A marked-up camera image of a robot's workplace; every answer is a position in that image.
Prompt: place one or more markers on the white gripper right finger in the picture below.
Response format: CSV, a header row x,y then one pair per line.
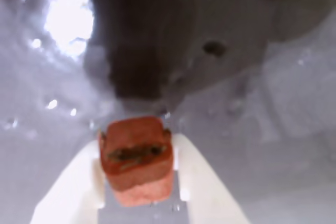
x,y
204,187

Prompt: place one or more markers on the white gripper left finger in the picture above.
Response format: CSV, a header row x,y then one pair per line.
x,y
76,182

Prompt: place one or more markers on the red-brown cube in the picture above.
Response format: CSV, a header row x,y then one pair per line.
x,y
136,161

